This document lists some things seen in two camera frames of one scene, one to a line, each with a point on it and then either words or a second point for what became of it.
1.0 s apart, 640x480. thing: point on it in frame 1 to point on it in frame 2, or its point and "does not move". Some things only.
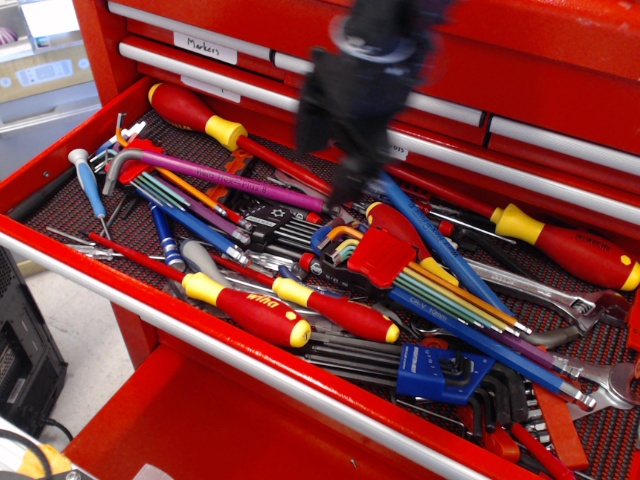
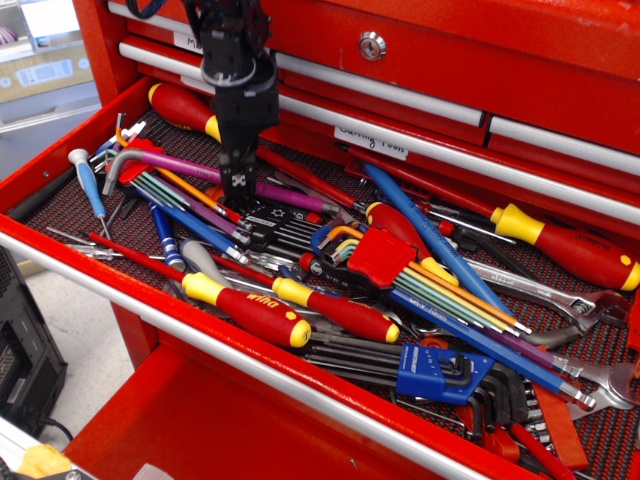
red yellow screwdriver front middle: (368, 322) does not move
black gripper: (356, 87) to (241, 110)
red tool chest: (477, 319) does not move
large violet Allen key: (312, 201) does not move
